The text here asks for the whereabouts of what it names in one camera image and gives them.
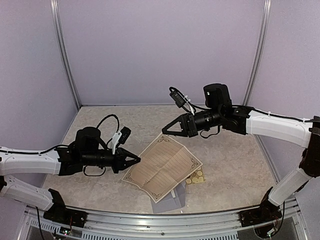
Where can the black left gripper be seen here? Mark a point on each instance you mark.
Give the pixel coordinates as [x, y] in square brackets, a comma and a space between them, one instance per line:
[120, 164]

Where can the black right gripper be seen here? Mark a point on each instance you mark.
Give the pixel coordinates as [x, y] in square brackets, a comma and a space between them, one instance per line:
[191, 122]

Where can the grey envelope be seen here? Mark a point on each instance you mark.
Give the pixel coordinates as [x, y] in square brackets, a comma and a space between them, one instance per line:
[168, 203]

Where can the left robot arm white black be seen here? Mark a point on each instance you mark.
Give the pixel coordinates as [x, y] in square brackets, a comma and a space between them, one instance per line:
[88, 149]

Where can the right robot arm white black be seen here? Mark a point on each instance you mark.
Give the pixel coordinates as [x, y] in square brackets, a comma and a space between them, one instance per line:
[220, 112]

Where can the brown sticker sheet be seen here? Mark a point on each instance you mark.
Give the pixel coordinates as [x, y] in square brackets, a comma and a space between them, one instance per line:
[196, 177]

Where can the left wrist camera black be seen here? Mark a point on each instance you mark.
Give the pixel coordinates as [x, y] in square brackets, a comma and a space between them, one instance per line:
[125, 133]

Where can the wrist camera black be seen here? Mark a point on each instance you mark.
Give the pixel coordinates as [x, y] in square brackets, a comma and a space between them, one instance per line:
[125, 133]
[178, 98]

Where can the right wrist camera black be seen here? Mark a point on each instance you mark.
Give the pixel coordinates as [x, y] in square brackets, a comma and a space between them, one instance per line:
[178, 98]

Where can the front aluminium rail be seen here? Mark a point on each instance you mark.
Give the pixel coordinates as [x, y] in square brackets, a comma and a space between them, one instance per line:
[216, 225]

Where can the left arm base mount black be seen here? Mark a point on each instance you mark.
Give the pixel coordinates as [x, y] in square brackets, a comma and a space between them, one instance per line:
[59, 213]

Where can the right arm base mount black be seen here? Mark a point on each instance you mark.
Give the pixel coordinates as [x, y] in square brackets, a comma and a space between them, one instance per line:
[265, 212]

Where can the right aluminium frame post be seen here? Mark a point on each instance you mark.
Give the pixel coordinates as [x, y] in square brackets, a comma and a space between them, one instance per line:
[259, 51]

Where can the aluminium frame post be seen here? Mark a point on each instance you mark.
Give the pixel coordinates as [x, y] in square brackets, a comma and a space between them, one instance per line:
[54, 5]
[259, 51]

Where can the left aluminium frame post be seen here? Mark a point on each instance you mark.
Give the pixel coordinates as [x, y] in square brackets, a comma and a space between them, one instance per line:
[54, 5]

